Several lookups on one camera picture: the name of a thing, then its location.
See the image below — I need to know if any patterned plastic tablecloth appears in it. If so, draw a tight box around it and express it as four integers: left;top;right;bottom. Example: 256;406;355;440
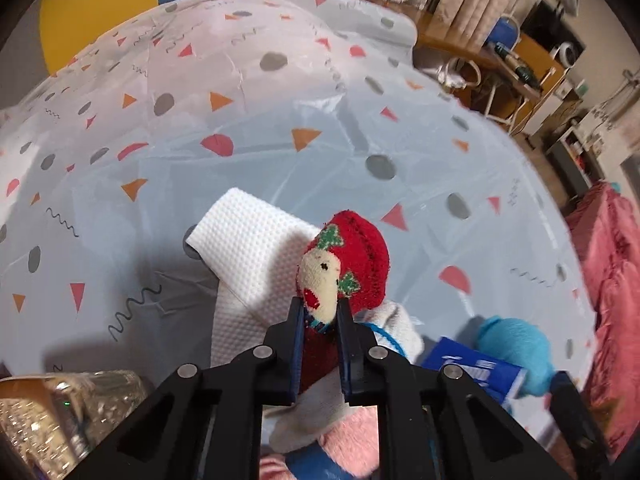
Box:
0;0;601;480

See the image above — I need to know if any black monitor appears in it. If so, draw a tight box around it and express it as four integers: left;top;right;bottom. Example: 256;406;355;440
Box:
520;0;586;66

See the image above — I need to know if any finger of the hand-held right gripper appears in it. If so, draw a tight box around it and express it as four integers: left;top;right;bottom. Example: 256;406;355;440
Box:
550;370;613;480

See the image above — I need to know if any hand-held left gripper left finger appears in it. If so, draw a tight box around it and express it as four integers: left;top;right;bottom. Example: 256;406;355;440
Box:
87;297;307;480

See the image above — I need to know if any blue white pocket tissue pack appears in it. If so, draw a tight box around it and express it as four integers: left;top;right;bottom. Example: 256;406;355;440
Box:
420;336;527;413

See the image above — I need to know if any white tote bag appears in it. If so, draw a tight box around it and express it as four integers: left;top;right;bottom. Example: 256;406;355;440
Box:
435;57;483;106

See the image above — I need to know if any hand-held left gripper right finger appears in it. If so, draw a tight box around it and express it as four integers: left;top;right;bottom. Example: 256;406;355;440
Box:
336;300;571;480

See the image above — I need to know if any blue folding chair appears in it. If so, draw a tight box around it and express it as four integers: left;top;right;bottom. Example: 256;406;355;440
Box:
480;14;546;133

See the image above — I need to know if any white paper towel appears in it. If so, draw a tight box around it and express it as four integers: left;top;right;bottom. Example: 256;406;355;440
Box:
184;187;323;367

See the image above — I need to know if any white round fan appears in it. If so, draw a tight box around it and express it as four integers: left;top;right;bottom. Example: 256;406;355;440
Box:
552;41;583;68

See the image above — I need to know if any black handheld tool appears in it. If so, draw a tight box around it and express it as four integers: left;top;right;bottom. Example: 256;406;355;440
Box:
492;42;543;92

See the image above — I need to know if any red plush doll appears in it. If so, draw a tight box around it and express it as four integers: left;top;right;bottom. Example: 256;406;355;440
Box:
297;210;392;396

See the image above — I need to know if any wooden desk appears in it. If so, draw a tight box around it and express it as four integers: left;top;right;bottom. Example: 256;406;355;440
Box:
345;0;506;76

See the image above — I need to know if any blue plush toy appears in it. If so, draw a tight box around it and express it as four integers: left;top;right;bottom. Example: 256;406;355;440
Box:
474;315;557;398

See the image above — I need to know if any pink towel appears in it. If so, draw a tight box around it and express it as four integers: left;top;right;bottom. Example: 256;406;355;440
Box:
260;407;386;480

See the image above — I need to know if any white shelf unit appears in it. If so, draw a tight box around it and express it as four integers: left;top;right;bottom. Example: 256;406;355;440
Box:
547;105;626;196

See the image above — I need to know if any pink blanket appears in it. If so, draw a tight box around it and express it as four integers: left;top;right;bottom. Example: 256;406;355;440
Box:
565;182;640;461

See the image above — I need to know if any white cabinet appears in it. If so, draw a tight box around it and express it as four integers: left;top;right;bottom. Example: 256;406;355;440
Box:
537;80;586;136

